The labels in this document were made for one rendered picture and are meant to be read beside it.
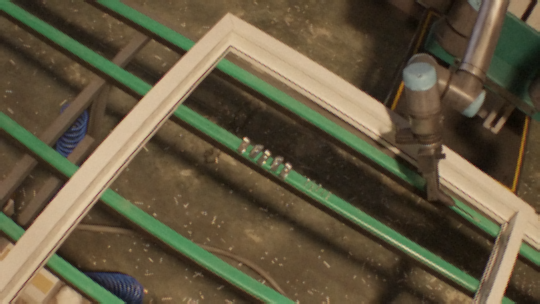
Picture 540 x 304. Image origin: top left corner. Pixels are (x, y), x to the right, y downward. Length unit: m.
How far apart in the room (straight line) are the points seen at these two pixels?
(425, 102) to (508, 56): 1.14
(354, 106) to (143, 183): 1.06
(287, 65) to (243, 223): 0.92
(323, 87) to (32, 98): 1.39
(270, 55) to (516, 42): 1.16
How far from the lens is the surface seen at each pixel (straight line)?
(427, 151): 1.98
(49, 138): 1.97
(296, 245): 2.96
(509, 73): 2.99
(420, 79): 1.91
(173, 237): 1.81
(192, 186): 2.98
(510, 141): 3.36
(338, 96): 2.16
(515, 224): 2.16
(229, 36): 2.21
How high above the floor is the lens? 2.39
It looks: 49 degrees down
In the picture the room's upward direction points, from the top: 24 degrees clockwise
